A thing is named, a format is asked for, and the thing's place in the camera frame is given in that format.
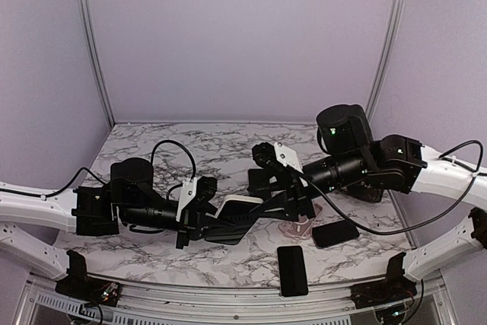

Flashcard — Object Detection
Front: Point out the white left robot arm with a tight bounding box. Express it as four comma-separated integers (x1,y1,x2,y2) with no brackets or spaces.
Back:
1,158,262,298

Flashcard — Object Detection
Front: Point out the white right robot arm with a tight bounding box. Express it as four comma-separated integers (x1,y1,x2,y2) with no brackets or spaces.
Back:
251,104,486,301

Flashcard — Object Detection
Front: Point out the pink phone case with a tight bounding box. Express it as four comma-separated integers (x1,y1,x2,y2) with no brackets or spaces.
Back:
278,203,323,240

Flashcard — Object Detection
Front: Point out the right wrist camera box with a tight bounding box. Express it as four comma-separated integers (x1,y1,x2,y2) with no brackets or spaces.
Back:
252,142,303,174

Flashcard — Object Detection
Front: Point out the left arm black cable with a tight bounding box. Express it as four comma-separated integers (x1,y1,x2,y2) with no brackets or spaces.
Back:
0,139,199,234

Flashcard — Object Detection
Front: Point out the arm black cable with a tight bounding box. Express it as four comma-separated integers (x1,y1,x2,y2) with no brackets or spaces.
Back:
0,139,199,234
292,140,487,237

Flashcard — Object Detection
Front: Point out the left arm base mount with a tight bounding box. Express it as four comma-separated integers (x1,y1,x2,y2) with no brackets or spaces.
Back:
55,250,121,307

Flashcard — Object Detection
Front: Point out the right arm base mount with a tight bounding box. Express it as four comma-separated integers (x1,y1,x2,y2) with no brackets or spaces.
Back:
350,253,417,309

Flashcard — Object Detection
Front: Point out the aluminium front rail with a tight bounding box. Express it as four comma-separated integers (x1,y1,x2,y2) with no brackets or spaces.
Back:
12,274,457,324

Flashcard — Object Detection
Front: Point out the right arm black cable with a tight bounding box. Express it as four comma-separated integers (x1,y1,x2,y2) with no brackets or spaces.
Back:
292,140,487,237

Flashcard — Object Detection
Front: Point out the aluminium right corner post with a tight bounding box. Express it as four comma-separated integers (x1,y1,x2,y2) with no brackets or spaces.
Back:
365,0,405,121

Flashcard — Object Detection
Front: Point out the aluminium corner post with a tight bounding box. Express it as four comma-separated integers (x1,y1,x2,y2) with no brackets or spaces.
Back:
365,0,405,121
78,0,116,129

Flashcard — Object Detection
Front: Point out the aluminium left corner post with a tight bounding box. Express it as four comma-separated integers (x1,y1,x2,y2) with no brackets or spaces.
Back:
78,0,116,129

